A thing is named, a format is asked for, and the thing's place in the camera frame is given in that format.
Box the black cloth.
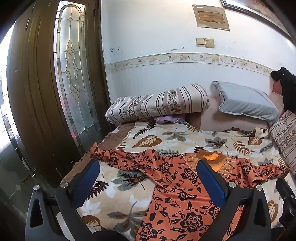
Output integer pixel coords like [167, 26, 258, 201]
[270, 67, 296, 112]

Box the purple cloth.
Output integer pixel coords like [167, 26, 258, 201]
[154, 115, 185, 123]

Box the pink padded headboard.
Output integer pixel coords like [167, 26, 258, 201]
[187, 81, 287, 131]

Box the brown quilted bed cover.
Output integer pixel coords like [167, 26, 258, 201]
[62, 123, 137, 184]

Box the wooden door with glass panel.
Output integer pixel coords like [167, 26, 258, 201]
[6, 0, 112, 189]

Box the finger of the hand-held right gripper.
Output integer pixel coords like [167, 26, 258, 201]
[276, 178, 296, 229]

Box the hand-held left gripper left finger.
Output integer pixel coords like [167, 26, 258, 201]
[25, 159, 101, 241]

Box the striped bolster pillow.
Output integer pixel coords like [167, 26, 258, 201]
[105, 83, 210, 124]

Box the leaf print blanket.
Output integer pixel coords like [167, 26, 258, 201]
[76, 120, 292, 241]

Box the orange floral garment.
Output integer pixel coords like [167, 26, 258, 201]
[89, 142, 290, 241]

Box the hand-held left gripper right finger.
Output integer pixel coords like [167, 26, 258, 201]
[196, 159, 272, 241]

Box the grey pillow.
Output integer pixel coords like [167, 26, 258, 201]
[210, 81, 280, 123]

